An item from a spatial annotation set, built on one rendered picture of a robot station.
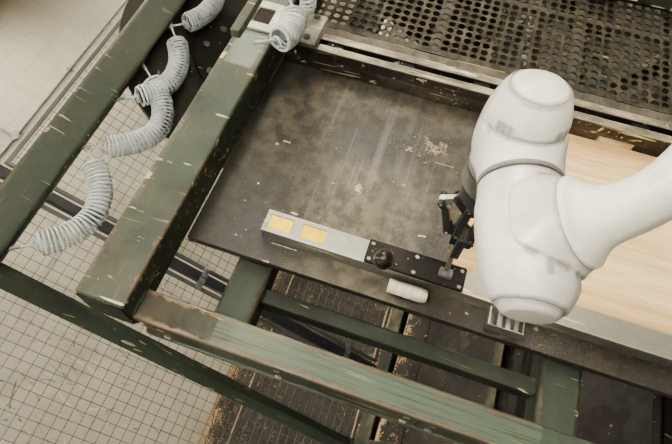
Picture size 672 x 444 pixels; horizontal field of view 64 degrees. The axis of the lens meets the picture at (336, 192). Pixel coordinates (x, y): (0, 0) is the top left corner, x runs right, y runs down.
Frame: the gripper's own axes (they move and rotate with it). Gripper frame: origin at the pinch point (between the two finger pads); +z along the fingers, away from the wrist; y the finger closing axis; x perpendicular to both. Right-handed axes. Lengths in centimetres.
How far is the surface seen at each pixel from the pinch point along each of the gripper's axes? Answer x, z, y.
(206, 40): 70, 43, -92
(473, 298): -4.0, 12.3, 6.5
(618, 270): 12.5, 14.0, 33.9
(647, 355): -3.9, 12.9, 39.6
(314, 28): 48, 5, -45
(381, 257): -7.3, -0.2, -12.5
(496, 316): -5.5, 13.7, 11.7
